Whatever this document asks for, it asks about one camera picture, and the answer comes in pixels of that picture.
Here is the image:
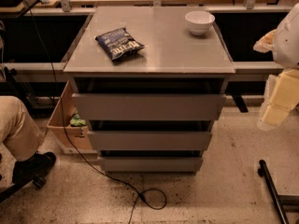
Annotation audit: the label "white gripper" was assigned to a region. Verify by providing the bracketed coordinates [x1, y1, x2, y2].
[253, 29, 299, 131]

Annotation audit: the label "grey drawer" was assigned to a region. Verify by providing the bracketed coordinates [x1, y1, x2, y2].
[98, 157, 203, 173]
[72, 93, 225, 121]
[88, 131, 212, 151]

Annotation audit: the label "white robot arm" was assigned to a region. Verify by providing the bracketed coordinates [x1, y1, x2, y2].
[253, 4, 299, 131]

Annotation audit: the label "grey drawer cabinet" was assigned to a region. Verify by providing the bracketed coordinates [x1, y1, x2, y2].
[63, 6, 236, 174]

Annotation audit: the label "grey bottom drawer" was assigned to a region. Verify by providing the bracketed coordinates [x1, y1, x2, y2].
[98, 157, 203, 173]

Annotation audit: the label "grey top drawer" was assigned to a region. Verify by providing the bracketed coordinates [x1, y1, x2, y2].
[72, 93, 225, 121]

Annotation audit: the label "white bowl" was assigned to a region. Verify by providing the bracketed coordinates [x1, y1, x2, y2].
[185, 11, 215, 35]

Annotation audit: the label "blue chip bag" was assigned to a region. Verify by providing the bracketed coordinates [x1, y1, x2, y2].
[95, 27, 145, 61]

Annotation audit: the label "green toy in box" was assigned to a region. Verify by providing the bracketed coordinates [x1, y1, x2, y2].
[69, 114, 86, 127]

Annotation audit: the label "cardboard box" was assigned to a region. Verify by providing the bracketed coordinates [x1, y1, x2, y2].
[47, 82, 94, 154]

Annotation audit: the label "black shoe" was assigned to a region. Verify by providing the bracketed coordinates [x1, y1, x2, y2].
[12, 152, 56, 184]

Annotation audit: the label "black office chair base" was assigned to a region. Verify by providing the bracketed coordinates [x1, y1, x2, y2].
[0, 169, 51, 203]

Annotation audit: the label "person leg beige trousers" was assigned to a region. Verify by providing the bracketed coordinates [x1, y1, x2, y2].
[0, 96, 44, 161]

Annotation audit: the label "grey metal frame rail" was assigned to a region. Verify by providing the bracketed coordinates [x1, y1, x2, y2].
[6, 62, 283, 82]

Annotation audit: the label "black floor cable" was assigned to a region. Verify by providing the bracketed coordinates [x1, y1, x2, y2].
[13, 0, 168, 224]

